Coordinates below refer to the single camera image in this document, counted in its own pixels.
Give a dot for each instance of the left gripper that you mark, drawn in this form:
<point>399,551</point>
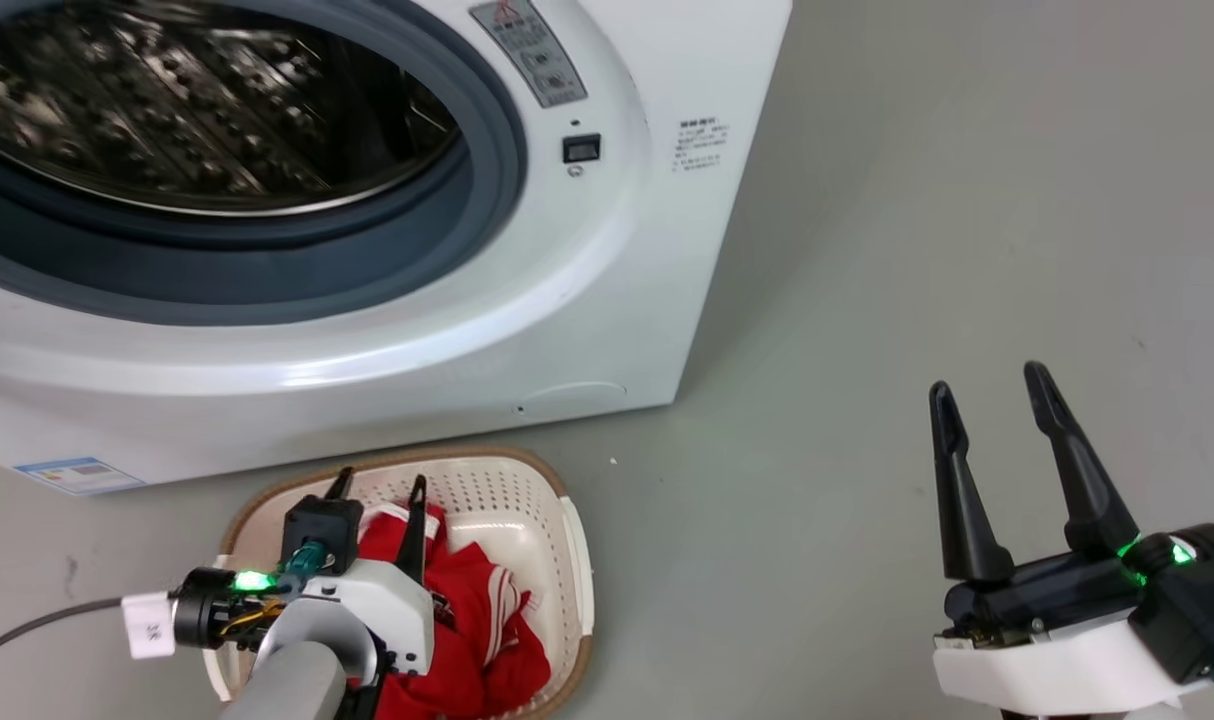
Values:
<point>387,605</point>

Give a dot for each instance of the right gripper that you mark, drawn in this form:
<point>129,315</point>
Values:
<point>1047,660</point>

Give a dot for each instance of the red and white garment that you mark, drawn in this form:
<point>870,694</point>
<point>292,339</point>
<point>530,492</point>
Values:
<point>487,620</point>

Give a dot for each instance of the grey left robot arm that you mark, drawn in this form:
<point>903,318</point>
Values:
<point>297,675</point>

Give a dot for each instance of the cream perforated laundry basket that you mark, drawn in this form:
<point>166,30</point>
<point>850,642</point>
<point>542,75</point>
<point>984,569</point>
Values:
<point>527,510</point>

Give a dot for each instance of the stainless steel washing machine drum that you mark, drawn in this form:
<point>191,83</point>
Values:
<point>197,100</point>

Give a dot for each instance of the black cylinder with green light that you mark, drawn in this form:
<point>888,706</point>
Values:
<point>217,605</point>

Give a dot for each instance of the grey rubber door gasket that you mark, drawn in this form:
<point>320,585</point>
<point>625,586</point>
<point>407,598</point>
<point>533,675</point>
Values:
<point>267,270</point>

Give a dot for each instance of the white front-load washing machine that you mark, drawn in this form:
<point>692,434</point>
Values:
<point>587,300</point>

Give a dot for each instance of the blue energy label sticker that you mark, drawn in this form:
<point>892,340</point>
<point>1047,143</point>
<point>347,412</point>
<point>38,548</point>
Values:
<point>79,476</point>

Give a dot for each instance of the black door latch socket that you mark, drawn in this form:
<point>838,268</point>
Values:
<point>582,149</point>

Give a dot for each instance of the printed text label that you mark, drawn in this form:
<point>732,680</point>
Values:
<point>702,145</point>

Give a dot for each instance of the grey warning sticker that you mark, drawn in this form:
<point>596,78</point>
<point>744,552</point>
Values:
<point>532,50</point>

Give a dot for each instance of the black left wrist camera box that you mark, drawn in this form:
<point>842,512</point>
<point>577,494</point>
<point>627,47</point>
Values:
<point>322,530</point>

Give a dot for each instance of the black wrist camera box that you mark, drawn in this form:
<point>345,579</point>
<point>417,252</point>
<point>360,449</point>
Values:
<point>322,530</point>
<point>1192,600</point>

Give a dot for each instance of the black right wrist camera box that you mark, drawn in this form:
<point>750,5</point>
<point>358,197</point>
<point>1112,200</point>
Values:
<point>1192,600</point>

